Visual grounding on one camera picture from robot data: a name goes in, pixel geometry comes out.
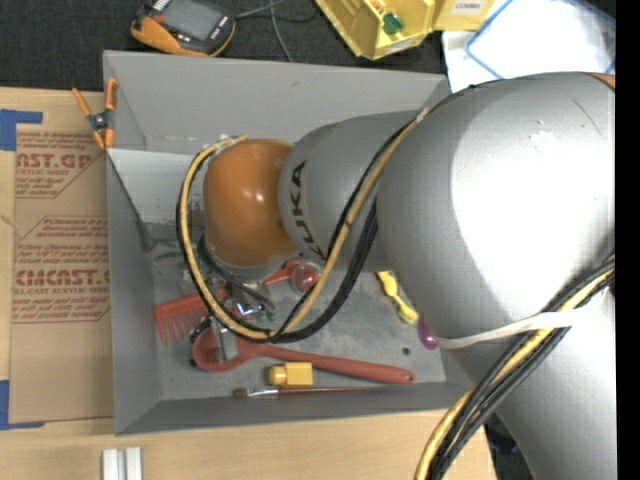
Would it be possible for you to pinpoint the grey metal bin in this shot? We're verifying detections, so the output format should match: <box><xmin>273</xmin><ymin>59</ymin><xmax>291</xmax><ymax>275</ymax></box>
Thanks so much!
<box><xmin>101</xmin><ymin>49</ymin><xmax>477</xmax><ymax>437</ymax></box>

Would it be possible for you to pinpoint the red comb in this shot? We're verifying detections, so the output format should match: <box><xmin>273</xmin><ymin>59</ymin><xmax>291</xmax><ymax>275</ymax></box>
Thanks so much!
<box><xmin>153</xmin><ymin>292</ymin><xmax>227</xmax><ymax>345</ymax></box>

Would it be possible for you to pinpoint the yellow toy block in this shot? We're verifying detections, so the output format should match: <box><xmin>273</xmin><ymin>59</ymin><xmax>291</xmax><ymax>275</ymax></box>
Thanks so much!
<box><xmin>266</xmin><ymin>361</ymin><xmax>315</xmax><ymax>388</ymax></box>

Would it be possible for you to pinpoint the purple egg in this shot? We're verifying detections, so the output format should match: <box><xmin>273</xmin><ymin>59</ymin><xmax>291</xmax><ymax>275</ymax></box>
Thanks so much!
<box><xmin>416</xmin><ymin>319</ymin><xmax>440</xmax><ymax>351</ymax></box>

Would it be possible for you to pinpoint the small red and clear scoop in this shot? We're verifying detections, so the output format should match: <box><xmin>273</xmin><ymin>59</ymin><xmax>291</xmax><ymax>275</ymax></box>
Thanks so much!
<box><xmin>263</xmin><ymin>258</ymin><xmax>322</xmax><ymax>295</ymax></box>

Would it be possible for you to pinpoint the thin paintbrush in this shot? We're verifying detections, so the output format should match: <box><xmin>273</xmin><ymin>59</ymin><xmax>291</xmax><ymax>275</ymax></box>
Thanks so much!
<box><xmin>232</xmin><ymin>385</ymin><xmax>372</xmax><ymax>400</ymax></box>

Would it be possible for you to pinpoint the long red spoon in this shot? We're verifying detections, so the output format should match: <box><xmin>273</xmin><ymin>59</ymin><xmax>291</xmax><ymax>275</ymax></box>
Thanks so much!
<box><xmin>191</xmin><ymin>325</ymin><xmax>417</xmax><ymax>385</ymax></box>

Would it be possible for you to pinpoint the brown cardboard board red print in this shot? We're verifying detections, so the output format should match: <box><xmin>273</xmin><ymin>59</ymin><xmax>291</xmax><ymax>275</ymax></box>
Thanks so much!
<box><xmin>0</xmin><ymin>85</ymin><xmax>117</xmax><ymax>430</ymax></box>

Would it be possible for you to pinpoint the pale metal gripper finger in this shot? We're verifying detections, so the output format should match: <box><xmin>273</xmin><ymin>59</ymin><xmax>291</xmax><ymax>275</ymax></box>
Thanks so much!
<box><xmin>221</xmin><ymin>329</ymin><xmax>241</xmax><ymax>363</ymax></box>
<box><xmin>209</xmin><ymin>316</ymin><xmax>224</xmax><ymax>364</ymax></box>

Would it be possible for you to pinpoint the yellow toy brush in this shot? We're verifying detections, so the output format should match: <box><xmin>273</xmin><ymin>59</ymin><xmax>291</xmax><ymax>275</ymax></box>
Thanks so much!
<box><xmin>375</xmin><ymin>269</ymin><xmax>420</xmax><ymax>325</ymax></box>

